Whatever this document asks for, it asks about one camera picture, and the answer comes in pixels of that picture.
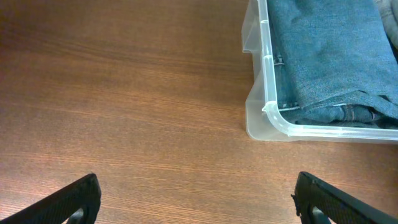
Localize clear plastic storage bin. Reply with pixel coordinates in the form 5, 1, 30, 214
241, 0, 397, 144

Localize light blue jeans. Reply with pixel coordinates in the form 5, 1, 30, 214
374, 0, 397, 49

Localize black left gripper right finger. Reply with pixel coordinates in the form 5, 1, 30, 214
292, 171, 397, 224

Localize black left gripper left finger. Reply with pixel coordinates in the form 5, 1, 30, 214
1, 174, 101, 224

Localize dark blue jeans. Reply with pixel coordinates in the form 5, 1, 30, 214
268, 0, 397, 129

